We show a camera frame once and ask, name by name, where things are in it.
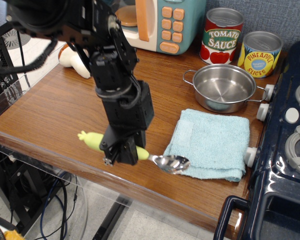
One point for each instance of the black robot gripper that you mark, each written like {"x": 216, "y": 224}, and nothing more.
{"x": 129, "y": 110}

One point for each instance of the spoon with green handle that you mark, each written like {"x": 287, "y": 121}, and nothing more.
{"x": 172, "y": 164}

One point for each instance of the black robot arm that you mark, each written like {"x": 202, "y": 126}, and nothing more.
{"x": 91, "y": 29}

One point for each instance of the plush mushroom toy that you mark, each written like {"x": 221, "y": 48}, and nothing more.
{"x": 71, "y": 59}

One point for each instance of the small steel pot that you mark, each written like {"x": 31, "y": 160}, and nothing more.
{"x": 224, "y": 88}

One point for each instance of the black table leg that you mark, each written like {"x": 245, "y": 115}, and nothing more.
{"x": 111, "y": 219}

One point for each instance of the light blue folded cloth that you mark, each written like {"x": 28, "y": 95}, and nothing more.
{"x": 214, "y": 144}

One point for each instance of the toy microwave oven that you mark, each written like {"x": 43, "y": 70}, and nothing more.
{"x": 163, "y": 26}

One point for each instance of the yellow object at corner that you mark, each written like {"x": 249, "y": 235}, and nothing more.
{"x": 10, "y": 235}

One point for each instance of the clear acrylic side panel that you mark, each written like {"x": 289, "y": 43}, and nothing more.
{"x": 13, "y": 52}

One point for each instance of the tomato sauce can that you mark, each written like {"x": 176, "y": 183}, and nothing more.
{"x": 223, "y": 27}

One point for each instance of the dark blue toy stove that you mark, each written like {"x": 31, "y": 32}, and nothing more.
{"x": 272, "y": 209}

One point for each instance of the pineapple slices can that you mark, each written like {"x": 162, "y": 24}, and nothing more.
{"x": 259, "y": 53}

